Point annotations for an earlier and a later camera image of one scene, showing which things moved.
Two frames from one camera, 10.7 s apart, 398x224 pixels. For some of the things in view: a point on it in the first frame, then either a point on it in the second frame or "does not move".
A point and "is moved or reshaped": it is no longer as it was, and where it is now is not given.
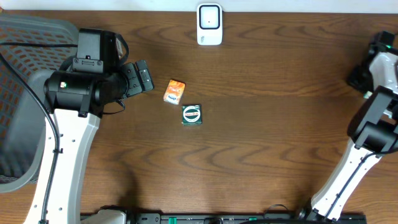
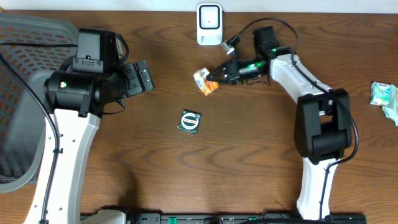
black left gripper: x=130 y=71 does not move
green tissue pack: x=368 y=94 is moved or reshaped
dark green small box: x=191 y=114 is moved or reshaped
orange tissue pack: x=174 y=93 -> x=205 y=86
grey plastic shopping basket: x=32 y=47 does not move
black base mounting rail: x=235 y=218 does not move
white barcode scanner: x=209 y=23 does not move
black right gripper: x=352 y=79 -> x=229 y=73
